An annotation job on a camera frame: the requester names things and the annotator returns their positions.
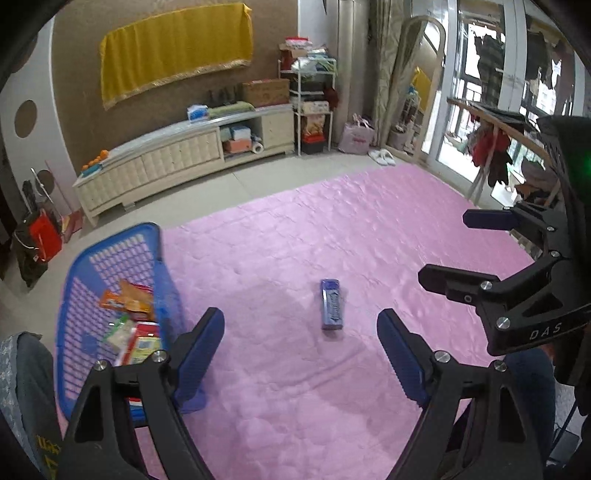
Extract patterned curtain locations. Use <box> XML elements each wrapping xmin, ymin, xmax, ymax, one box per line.
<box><xmin>369</xmin><ymin>0</ymin><xmax>407</xmax><ymax>134</ymax></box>

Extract cream TV cabinet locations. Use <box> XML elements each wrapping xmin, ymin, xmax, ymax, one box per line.
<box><xmin>73</xmin><ymin>104</ymin><xmax>296</xmax><ymax>227</ymax></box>

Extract cracker packet green end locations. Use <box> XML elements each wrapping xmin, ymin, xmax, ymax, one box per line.
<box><xmin>102</xmin><ymin>314</ymin><xmax>138</xmax><ymax>352</ymax></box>

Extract pink bag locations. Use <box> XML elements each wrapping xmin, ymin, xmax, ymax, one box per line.
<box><xmin>338</xmin><ymin>114</ymin><xmax>376</xmax><ymax>154</ymax></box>

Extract small blue snack packet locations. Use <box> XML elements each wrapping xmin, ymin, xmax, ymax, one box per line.
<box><xmin>320</xmin><ymin>278</ymin><xmax>345</xmax><ymax>332</ymax></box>

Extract red hanging garment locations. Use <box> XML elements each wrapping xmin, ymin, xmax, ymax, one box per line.
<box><xmin>468</xmin><ymin>127</ymin><xmax>513</xmax><ymax>188</ymax></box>

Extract round brown wall disc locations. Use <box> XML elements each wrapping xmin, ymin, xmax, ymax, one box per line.
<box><xmin>14</xmin><ymin>100</ymin><xmax>38</xmax><ymax>139</ymax></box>

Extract person's blue jeans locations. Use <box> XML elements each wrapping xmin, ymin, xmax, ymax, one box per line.
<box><xmin>505</xmin><ymin>348</ymin><xmax>557</xmax><ymax>444</ymax></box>

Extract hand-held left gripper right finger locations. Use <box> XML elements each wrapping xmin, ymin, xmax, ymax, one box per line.
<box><xmin>377</xmin><ymin>308</ymin><xmax>543</xmax><ymax>480</ymax></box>

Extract green cushion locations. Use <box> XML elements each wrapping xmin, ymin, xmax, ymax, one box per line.
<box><xmin>208</xmin><ymin>102</ymin><xmax>256</xmax><ymax>120</ymax></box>

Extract black bag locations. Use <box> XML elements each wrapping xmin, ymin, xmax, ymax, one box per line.
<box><xmin>11</xmin><ymin>222</ymin><xmax>49</xmax><ymax>289</ymax></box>

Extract cardboard box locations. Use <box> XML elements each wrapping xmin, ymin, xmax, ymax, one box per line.
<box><xmin>241</xmin><ymin>78</ymin><xmax>291</xmax><ymax>108</ymax></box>

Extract blue plastic basket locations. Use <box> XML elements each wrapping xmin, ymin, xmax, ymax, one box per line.
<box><xmin>54</xmin><ymin>222</ymin><xmax>208</xmax><ymax>428</ymax></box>

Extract orange striped snack packet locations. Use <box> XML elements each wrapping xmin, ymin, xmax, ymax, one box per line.
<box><xmin>100</xmin><ymin>289</ymin><xmax>126</xmax><ymax>311</ymax></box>

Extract red bucket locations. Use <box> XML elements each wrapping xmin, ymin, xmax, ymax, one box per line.
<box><xmin>28</xmin><ymin>210</ymin><xmax>63</xmax><ymax>261</ymax></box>

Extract pink quilted blanket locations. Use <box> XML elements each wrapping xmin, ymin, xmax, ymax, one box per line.
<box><xmin>58</xmin><ymin>166</ymin><xmax>539</xmax><ymax>480</ymax></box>

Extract standing mirror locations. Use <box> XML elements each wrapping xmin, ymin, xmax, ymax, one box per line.
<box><xmin>388</xmin><ymin>15</ymin><xmax>446</xmax><ymax>164</ymax></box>

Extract white metal rack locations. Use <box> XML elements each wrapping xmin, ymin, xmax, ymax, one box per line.
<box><xmin>278</xmin><ymin>58</ymin><xmax>338</xmax><ymax>155</ymax></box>

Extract pile of oranges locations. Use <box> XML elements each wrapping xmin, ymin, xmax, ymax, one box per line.
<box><xmin>82</xmin><ymin>150</ymin><xmax>110</xmax><ymax>171</ymax></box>

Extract orange yellow snack packet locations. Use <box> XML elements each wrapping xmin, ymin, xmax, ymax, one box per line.
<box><xmin>119</xmin><ymin>280</ymin><xmax>155</xmax><ymax>322</ymax></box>

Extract dark cloth yellow print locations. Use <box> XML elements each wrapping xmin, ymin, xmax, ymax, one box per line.
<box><xmin>34</xmin><ymin>431</ymin><xmax>63</xmax><ymax>480</ymax></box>

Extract wooden drying rack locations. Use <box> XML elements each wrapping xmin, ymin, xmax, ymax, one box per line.
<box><xmin>447</xmin><ymin>95</ymin><xmax>559</xmax><ymax>208</ymax></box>

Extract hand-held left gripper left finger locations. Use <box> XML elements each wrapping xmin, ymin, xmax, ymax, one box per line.
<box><xmin>58</xmin><ymin>308</ymin><xmax>225</xmax><ymax>480</ymax></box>

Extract tall air conditioner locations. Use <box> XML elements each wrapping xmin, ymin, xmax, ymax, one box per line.
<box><xmin>336</xmin><ymin>0</ymin><xmax>372</xmax><ymax>139</ymax></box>

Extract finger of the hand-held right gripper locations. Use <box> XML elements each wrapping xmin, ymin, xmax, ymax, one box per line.
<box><xmin>418</xmin><ymin>251</ymin><xmax>566</xmax><ymax>305</ymax></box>
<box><xmin>463</xmin><ymin>203</ymin><xmax>561</xmax><ymax>252</ymax></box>

